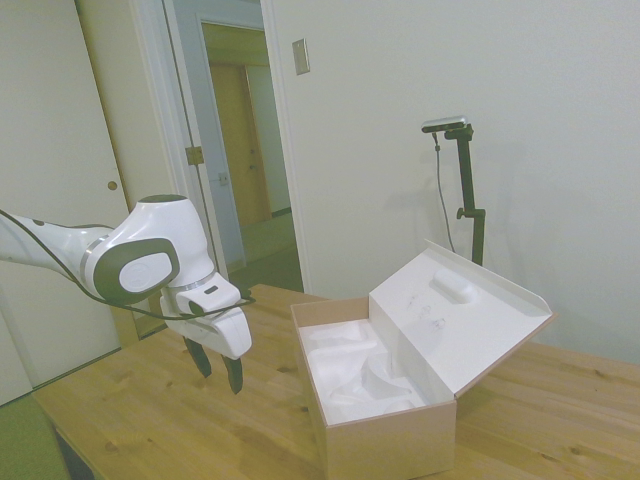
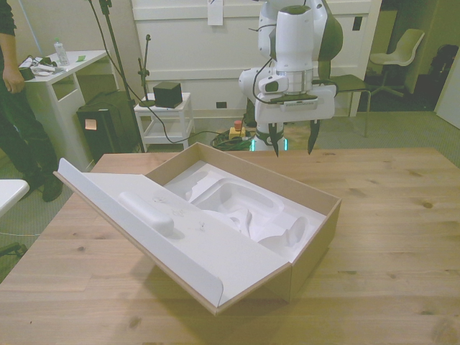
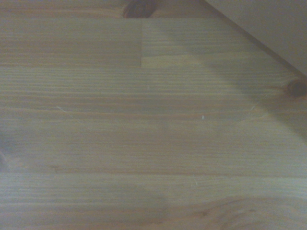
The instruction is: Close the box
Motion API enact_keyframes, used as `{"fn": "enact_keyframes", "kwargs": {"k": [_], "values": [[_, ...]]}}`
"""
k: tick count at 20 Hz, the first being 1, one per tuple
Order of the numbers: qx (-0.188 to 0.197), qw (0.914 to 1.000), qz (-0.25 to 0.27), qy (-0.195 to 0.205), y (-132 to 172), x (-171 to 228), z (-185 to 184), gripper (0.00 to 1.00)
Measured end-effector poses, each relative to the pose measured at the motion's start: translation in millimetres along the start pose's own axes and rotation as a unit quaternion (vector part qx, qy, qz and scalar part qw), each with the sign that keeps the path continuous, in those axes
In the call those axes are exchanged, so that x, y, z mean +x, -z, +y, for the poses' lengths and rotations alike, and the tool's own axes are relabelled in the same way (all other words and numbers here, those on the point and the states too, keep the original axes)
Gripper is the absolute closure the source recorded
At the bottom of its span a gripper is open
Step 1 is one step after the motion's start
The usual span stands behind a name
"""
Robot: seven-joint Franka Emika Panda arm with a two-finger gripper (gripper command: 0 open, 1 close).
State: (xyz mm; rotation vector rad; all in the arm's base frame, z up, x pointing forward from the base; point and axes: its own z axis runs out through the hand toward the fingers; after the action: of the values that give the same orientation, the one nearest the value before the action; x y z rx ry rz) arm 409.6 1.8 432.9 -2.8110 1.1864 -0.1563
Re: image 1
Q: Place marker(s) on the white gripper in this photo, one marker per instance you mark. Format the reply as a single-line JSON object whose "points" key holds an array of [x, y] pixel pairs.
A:
{"points": [[227, 332]]}

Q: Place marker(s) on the white door with round knob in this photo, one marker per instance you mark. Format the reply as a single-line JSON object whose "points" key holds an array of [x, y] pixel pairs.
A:
{"points": [[50, 150]]}

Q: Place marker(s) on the grey camera on stand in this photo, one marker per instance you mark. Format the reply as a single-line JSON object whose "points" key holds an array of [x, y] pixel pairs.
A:
{"points": [[446, 123]]}

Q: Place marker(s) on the brass door hinge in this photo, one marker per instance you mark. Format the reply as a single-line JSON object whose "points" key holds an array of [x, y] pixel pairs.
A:
{"points": [[194, 155]]}

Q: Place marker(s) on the beige wall switch plate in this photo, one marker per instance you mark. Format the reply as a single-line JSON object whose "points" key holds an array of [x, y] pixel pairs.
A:
{"points": [[300, 57]]}

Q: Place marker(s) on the wooden hallway door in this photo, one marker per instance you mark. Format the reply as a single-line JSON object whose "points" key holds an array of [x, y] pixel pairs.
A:
{"points": [[240, 145]]}

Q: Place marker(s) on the white open door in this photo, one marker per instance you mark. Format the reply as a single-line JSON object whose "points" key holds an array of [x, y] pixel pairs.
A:
{"points": [[200, 150]]}

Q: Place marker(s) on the white foam box insert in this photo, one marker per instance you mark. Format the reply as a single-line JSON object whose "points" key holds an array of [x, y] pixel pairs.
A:
{"points": [[350, 370]]}

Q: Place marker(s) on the white door frame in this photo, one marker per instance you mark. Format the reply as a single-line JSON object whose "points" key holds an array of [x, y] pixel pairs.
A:
{"points": [[285, 150]]}

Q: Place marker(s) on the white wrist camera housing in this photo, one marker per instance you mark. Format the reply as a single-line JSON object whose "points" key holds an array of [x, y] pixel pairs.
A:
{"points": [[207, 297]]}

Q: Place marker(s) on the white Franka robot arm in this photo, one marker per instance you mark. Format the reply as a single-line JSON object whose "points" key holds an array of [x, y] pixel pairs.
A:
{"points": [[150, 235]]}

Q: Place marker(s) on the cardboard box with hinged lid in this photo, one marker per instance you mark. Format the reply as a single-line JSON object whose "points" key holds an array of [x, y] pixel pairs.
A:
{"points": [[390, 440]]}

